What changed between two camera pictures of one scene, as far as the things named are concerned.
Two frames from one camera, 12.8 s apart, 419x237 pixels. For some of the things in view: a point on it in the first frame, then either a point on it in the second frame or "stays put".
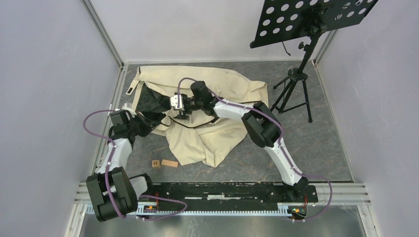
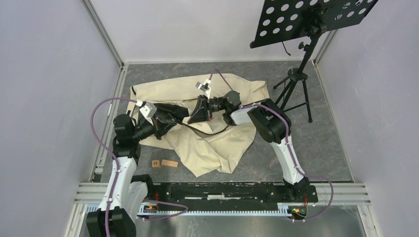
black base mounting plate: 227,192 stays put
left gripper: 147,125 -> 160,127
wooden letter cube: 155,163 stays put
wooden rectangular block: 169,163 stays put
